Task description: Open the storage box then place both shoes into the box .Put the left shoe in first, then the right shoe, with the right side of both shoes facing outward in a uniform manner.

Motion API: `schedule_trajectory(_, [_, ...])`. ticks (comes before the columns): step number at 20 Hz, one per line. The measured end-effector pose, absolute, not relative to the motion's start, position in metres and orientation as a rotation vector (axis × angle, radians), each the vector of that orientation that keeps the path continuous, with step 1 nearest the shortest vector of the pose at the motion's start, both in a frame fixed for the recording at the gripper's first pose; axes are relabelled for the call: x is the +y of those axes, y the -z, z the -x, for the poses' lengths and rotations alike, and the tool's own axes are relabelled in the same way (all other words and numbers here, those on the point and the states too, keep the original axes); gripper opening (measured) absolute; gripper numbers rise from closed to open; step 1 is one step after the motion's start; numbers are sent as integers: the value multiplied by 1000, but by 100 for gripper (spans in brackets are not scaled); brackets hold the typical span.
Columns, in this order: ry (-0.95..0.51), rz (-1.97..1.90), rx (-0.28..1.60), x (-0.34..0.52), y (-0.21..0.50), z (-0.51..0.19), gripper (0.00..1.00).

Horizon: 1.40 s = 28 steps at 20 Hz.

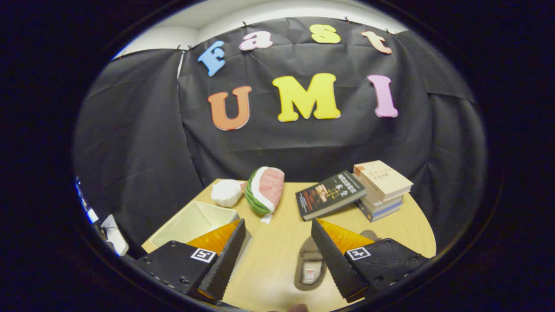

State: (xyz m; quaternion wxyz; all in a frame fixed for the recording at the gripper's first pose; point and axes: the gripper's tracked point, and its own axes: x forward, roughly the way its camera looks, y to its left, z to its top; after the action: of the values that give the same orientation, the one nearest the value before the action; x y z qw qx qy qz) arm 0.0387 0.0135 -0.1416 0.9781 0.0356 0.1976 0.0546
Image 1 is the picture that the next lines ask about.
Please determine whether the white plush toy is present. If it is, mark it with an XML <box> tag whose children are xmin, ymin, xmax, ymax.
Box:
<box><xmin>211</xmin><ymin>179</ymin><xmax>248</xmax><ymax>208</ymax></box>

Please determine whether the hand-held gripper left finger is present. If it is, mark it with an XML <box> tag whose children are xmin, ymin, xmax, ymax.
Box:
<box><xmin>134</xmin><ymin>218</ymin><xmax>246</xmax><ymax>302</ymax></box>

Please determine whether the beige cover book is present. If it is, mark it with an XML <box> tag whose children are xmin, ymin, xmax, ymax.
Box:
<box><xmin>353</xmin><ymin>160</ymin><xmax>414</xmax><ymax>202</ymax></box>

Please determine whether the white plastic object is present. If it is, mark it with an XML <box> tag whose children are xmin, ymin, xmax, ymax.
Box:
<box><xmin>101</xmin><ymin>214</ymin><xmax>130</xmax><ymax>257</ymax></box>

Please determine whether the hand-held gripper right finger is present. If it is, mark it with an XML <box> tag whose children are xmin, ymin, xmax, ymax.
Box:
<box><xmin>310</xmin><ymin>218</ymin><xmax>431</xmax><ymax>303</ymax></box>

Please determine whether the watermelon slice plush toy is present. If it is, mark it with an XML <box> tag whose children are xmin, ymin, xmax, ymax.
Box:
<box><xmin>245</xmin><ymin>166</ymin><xmax>286</xmax><ymax>224</ymax></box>

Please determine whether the black backdrop cloth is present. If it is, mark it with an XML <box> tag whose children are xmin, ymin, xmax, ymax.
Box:
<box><xmin>73</xmin><ymin>16</ymin><xmax>487</xmax><ymax>256</ymax></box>

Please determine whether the black paperback book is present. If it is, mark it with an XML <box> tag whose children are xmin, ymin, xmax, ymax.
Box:
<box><xmin>295</xmin><ymin>170</ymin><xmax>367</xmax><ymax>221</ymax></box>

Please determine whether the blue cover book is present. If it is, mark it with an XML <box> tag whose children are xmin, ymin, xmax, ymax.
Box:
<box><xmin>356</xmin><ymin>200</ymin><xmax>402</xmax><ymax>223</ymax></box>

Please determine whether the beige fabric storage box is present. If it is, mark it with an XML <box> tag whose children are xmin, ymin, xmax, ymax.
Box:
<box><xmin>149</xmin><ymin>200</ymin><xmax>252</xmax><ymax>261</ymax></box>

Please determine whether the grey white book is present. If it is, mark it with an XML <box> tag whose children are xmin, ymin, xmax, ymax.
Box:
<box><xmin>359</xmin><ymin>189</ymin><xmax>405</xmax><ymax>214</ymax></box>

